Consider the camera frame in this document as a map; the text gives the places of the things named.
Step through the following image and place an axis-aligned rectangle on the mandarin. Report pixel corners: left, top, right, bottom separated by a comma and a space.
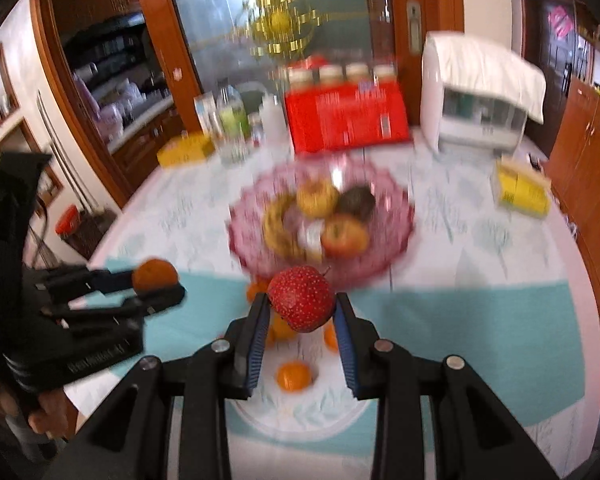
245, 278, 269, 304
323, 321, 339, 353
276, 361, 313, 393
132, 258, 179, 294

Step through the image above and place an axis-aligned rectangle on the red hawthorn fruit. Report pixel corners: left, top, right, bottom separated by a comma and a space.
267, 266, 336, 333

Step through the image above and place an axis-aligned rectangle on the overripe spotted banana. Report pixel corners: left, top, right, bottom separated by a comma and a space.
262, 193, 306, 261

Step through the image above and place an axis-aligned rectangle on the yellow speckled pear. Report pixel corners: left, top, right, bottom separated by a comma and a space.
295, 179, 340, 219

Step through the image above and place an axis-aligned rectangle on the red apple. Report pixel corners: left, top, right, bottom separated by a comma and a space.
321, 214, 370, 259

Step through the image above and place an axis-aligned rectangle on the dark avocado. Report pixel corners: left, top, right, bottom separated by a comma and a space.
335, 185, 376, 222

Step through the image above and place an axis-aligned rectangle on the small kumquat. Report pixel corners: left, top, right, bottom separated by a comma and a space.
265, 312, 298, 348

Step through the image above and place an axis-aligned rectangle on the person's left hand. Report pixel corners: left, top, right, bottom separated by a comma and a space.
0, 389, 78, 440

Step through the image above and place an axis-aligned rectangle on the red lidded dark jar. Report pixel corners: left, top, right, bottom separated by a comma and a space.
54, 205, 116, 260

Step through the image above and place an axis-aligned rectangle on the tree print tablecloth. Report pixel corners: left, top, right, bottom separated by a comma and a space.
91, 142, 600, 477

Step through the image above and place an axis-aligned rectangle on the yellow flat box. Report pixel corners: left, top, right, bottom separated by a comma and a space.
157, 132, 215, 168

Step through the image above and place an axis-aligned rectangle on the clear drinking glass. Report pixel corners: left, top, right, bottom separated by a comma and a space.
213, 127, 251, 166

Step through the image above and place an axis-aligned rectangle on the clear plastic bottle green label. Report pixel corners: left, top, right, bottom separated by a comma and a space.
216, 78, 251, 146

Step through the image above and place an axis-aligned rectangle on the small white blue carton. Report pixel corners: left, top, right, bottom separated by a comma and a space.
193, 92, 223, 140

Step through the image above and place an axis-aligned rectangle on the pink glass fruit bowl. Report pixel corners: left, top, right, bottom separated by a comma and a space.
227, 156, 415, 289

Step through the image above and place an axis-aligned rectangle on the red snack package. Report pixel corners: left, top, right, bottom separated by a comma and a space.
285, 58, 411, 155

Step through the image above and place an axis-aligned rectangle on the yellow tissue pack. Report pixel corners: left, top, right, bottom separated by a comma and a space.
491, 157, 552, 219

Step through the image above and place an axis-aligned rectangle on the jar with beige contents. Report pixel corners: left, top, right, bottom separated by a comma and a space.
288, 67, 314, 92
373, 63, 397, 84
318, 64, 345, 87
345, 62, 371, 84

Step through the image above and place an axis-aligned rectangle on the wooden cabinet right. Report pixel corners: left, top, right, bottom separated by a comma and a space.
521, 0, 600, 316

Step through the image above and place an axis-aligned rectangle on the gold door ornament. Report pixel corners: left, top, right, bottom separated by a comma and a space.
193, 0, 397, 68

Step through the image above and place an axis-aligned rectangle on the white countertop appliance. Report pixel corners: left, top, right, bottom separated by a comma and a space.
420, 56, 529, 157

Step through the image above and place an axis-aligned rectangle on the white cloth on appliance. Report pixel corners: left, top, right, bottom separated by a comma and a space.
422, 30, 546, 125

